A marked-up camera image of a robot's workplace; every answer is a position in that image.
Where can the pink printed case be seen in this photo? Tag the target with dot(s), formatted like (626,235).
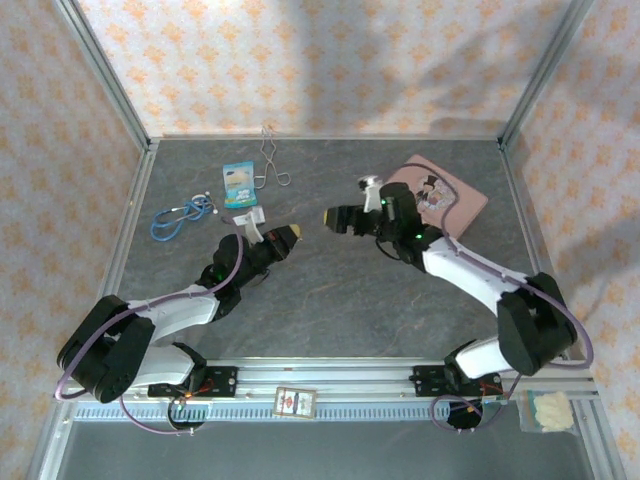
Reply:
(467,200)

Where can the blue snack packet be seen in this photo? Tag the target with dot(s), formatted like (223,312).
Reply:
(240,182)

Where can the wide aluminium base rail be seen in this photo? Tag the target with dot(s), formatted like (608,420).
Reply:
(325,375)

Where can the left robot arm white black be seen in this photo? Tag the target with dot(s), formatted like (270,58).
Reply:
(175,311)

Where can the aluminium side rail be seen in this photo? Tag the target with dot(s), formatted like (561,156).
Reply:
(137,190)
(520,200)

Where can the blue stethoscope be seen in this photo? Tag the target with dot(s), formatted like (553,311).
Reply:
(192,207)

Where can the clear bag with white contents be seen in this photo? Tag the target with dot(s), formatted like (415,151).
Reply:
(547,410)

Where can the small framed card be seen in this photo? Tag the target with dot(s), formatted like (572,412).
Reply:
(295,402)

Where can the aluminium frame post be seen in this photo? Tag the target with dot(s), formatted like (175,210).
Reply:
(102,70)
(544,70)

